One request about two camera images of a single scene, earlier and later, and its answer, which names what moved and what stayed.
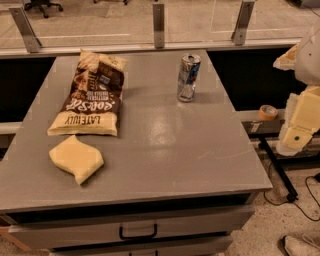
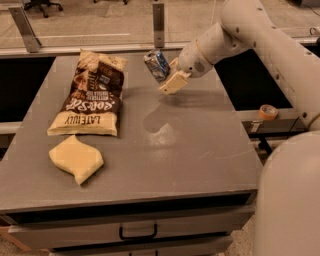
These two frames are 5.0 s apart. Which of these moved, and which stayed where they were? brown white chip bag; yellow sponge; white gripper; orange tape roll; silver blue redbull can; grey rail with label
Moved: white gripper; silver blue redbull can
Stayed: grey rail with label; brown white chip bag; orange tape roll; yellow sponge
